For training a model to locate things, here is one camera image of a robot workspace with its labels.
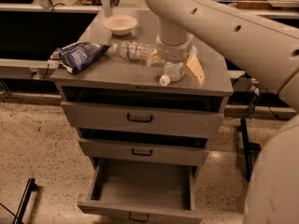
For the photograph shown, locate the grey bottom drawer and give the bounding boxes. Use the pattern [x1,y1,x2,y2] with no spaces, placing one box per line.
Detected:
[78,159,202,224]

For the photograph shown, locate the blue chip bag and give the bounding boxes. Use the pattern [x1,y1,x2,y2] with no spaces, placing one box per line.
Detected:
[50,42,110,74]

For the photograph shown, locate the white paper bowl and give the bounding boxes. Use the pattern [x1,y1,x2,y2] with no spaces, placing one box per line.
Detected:
[104,15,137,35]

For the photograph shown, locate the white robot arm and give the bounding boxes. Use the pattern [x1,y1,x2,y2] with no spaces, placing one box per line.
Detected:
[145,0,299,224]

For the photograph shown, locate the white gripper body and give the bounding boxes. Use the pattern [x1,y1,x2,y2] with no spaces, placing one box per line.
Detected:
[156,35,193,63]

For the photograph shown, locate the grey top drawer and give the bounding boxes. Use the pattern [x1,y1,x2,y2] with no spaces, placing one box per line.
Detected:
[62,101,222,139]

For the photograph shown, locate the grey metal drawer cabinet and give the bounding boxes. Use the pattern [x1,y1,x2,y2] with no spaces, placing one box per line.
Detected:
[50,8,234,173]

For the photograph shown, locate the blue label plastic bottle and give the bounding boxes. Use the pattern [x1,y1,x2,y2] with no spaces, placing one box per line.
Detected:
[159,46,197,86]

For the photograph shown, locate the black stand pole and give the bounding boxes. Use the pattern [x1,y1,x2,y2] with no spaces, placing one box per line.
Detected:
[12,178,37,224]
[239,118,261,181]

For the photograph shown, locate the black cable right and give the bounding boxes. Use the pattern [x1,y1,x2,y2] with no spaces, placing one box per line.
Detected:
[223,75,281,121]

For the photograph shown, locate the clear plastic water bottle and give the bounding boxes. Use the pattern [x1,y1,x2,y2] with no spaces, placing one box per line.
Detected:
[111,41,156,61]

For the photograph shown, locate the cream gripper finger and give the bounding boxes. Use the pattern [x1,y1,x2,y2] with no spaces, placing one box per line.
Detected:
[146,50,164,67]
[185,54,205,85]

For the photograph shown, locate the grey drawer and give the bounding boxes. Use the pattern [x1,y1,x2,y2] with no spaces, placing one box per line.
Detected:
[78,138,208,166]
[78,159,202,224]
[62,101,222,139]

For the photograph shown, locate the grey middle drawer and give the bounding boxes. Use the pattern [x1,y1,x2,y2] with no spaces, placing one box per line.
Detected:
[78,138,208,166]

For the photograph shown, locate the black stand pole left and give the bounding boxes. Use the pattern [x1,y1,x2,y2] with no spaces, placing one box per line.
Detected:
[12,178,37,224]

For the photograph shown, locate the black stand pole right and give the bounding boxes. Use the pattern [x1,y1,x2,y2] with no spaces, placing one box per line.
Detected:
[239,118,261,181]

